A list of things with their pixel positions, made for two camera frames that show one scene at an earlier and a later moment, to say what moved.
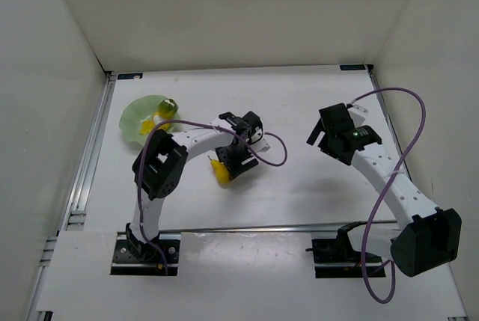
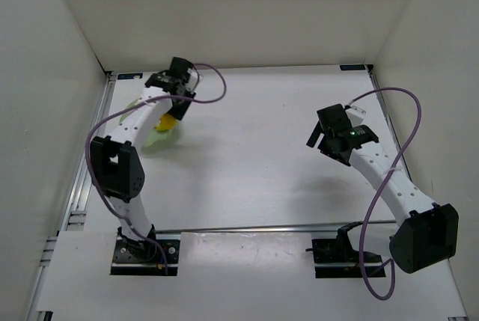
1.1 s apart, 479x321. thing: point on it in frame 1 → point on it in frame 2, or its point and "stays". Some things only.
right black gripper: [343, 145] stays
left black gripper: [235, 160] → [179, 110]
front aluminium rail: [263, 227] stays
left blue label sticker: [130, 75] stays
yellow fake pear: [221, 173] → [166, 123]
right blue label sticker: [352, 67] stays
